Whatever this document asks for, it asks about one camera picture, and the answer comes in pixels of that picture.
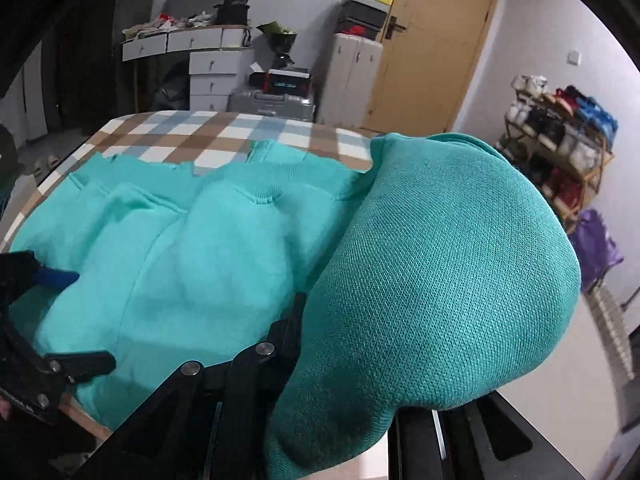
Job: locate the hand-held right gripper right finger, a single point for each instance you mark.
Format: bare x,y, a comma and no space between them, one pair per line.
500,410

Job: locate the teal hoodie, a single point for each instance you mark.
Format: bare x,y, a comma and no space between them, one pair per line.
425,285

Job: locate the wooden door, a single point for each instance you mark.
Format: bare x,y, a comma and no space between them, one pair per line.
440,50

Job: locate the black refrigerator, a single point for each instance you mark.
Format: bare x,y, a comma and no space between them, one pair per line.
135,20

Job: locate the white desk with drawers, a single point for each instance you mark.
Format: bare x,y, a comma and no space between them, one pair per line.
210,67

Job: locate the silver suitcase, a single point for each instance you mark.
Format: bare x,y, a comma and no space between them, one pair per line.
270,102

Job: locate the dark wardrobe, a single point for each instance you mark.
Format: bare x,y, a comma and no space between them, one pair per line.
85,60

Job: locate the white cabinet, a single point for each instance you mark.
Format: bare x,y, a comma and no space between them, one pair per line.
345,80

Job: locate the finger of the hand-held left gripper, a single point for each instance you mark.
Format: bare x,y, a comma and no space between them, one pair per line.
60,276
85,364

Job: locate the black wrapped flower bouquet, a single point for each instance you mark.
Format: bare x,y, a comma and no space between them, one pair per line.
280,40

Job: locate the beige slippers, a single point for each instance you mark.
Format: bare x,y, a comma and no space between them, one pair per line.
47,165

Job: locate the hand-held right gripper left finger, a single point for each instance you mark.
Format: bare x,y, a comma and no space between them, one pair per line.
280,335

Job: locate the grey shoe box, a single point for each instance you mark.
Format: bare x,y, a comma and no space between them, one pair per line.
362,10

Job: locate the black striped shoe box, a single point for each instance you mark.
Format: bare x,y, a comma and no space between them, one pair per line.
285,80

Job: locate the checkered blanket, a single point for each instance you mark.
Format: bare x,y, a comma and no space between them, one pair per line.
200,130

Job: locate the purple bag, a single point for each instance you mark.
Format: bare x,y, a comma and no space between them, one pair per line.
595,245

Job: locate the black bag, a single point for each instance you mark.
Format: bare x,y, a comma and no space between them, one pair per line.
170,90

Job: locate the light switch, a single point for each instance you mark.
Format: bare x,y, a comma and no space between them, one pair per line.
575,57

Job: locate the pile of snack packets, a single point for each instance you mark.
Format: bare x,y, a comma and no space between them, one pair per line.
150,27

